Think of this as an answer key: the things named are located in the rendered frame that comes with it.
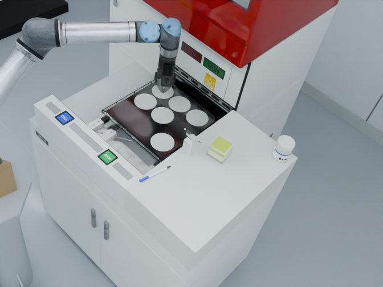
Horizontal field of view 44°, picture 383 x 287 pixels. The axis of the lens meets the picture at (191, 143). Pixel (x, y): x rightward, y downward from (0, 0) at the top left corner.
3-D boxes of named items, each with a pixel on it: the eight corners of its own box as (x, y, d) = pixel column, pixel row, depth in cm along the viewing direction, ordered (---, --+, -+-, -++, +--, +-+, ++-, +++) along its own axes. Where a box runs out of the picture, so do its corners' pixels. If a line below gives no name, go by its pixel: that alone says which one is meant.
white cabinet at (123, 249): (127, 160, 299) (134, 61, 237) (243, 263, 265) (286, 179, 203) (43, 218, 264) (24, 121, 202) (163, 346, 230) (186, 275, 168)
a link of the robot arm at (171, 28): (159, 15, 183) (181, 16, 185) (157, 38, 191) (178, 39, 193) (161, 28, 178) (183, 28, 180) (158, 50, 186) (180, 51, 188)
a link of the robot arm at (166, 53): (178, 52, 188) (158, 49, 187) (176, 61, 191) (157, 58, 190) (179, 40, 193) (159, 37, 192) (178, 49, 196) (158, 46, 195)
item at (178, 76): (159, 74, 229) (161, 59, 222) (227, 126, 214) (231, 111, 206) (157, 76, 228) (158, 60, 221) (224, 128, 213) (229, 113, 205)
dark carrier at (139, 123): (162, 78, 221) (162, 77, 220) (217, 119, 209) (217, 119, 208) (106, 111, 202) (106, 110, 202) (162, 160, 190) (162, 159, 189)
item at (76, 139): (54, 117, 206) (52, 93, 195) (141, 196, 186) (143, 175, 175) (36, 126, 201) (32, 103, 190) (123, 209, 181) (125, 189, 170)
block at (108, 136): (111, 132, 197) (111, 127, 195) (116, 137, 196) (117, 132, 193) (96, 142, 192) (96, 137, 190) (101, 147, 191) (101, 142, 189)
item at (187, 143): (190, 145, 188) (195, 122, 177) (196, 151, 186) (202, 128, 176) (179, 152, 184) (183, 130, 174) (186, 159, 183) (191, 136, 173)
